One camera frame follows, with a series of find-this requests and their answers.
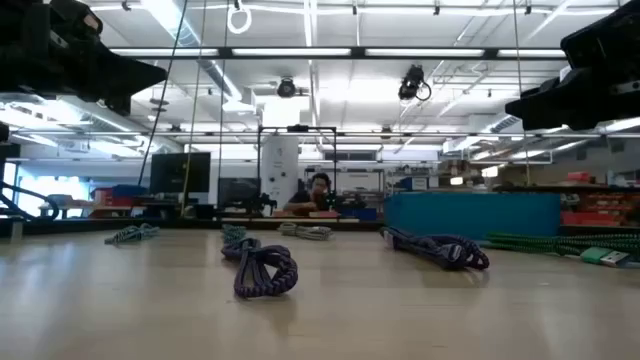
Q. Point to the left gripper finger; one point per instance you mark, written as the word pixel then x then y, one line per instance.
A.
pixel 135 75
pixel 119 104

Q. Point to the large black monitor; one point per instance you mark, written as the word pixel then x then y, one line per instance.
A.
pixel 172 172

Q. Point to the round black ceiling device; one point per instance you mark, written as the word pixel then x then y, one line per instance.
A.
pixel 286 88

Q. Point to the black storage shelf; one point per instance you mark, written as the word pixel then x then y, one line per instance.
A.
pixel 550 188

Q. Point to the blue plastic bin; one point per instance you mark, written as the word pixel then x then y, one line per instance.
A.
pixel 470 215

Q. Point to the black metal gantry frame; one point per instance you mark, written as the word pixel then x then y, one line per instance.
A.
pixel 297 128

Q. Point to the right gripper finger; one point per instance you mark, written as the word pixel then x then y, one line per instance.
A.
pixel 575 87
pixel 555 115

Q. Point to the small dark monitor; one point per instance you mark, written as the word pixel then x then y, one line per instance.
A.
pixel 237 191

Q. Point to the person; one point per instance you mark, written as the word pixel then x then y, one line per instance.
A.
pixel 302 200

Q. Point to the white column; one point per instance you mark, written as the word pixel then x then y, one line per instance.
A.
pixel 280 160

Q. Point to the black aluminium table frame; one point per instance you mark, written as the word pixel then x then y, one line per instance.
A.
pixel 75 226

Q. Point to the overhead frame light bar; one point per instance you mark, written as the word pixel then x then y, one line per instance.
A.
pixel 491 53

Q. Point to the red storage bin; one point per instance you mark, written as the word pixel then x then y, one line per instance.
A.
pixel 102 197
pixel 590 218

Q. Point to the blue storage bin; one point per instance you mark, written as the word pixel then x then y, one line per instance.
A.
pixel 130 191
pixel 362 214

